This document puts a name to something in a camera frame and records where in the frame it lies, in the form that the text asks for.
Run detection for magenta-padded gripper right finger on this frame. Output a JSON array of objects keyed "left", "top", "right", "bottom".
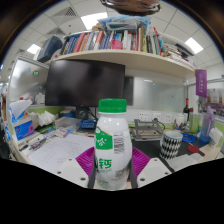
[{"left": 128, "top": 146, "right": 173, "bottom": 189}]

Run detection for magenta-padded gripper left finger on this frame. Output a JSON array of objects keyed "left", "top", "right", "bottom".
[{"left": 54, "top": 146, "right": 98, "bottom": 190}]

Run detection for white green-capped drink bottle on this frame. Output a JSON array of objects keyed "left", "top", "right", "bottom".
[{"left": 94, "top": 98, "right": 134, "bottom": 192}]

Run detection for purple translucent water bottle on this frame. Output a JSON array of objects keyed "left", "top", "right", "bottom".
[{"left": 199, "top": 107, "right": 217, "bottom": 144}]

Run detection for black desk mat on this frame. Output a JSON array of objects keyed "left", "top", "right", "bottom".
[{"left": 131, "top": 136, "right": 208, "bottom": 174}]

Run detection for white printed paper sheet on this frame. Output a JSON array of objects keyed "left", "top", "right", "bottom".
[{"left": 28, "top": 133, "right": 96, "bottom": 174}]

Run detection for black-white patterned cup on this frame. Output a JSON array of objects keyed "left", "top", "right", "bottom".
[{"left": 159, "top": 129, "right": 184, "bottom": 160}]

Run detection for grey metal laptop stand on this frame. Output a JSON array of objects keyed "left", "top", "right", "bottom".
[{"left": 131, "top": 118, "right": 164, "bottom": 142}]

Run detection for white round jar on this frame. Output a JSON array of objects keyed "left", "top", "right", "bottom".
[{"left": 174, "top": 113, "right": 187, "bottom": 127}]

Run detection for blue tissue box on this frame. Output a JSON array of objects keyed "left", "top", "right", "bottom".
[{"left": 8, "top": 99, "right": 35, "bottom": 141}]

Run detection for dark wine bottle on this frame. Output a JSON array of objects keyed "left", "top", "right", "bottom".
[{"left": 182, "top": 98, "right": 191, "bottom": 123}]

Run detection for crumpled white tissue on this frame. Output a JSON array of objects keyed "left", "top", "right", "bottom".
[{"left": 209, "top": 127, "right": 224, "bottom": 148}]

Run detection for small dark screen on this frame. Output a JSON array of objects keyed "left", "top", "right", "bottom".
[{"left": 123, "top": 76, "right": 135, "bottom": 107}]

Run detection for black computer monitor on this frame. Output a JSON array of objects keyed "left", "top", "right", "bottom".
[{"left": 44, "top": 59, "right": 126, "bottom": 108}]

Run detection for group photo poster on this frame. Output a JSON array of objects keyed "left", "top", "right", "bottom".
[{"left": 206, "top": 88, "right": 224, "bottom": 116}]

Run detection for purple hanging pennant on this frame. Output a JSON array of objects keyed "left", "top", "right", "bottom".
[{"left": 194, "top": 68, "right": 208, "bottom": 99}]

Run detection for wooden shelf with books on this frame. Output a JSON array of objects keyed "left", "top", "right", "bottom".
[{"left": 36, "top": 14, "right": 198, "bottom": 81}]

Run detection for ceiling light panels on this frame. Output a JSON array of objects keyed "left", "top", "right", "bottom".
[{"left": 26, "top": 12, "right": 204, "bottom": 55}]

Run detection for person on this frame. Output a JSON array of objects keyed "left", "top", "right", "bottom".
[{"left": 99, "top": 0, "right": 162, "bottom": 17}]

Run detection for coiled blue cable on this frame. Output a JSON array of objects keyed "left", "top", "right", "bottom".
[{"left": 181, "top": 132, "right": 198, "bottom": 144}]

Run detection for white wall socket row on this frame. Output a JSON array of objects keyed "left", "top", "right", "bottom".
[{"left": 138, "top": 111, "right": 174, "bottom": 124}]

